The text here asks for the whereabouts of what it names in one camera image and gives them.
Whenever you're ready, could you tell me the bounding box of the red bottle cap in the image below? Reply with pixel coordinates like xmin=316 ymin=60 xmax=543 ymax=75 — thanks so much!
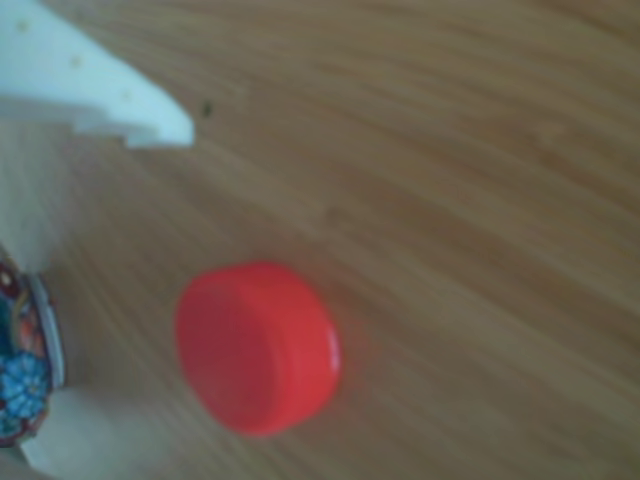
xmin=173 ymin=260 xmax=344 ymax=437

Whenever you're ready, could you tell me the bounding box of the black rimmed patterned mug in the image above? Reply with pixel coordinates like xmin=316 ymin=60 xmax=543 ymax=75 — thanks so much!
xmin=0 ymin=243 xmax=67 ymax=449

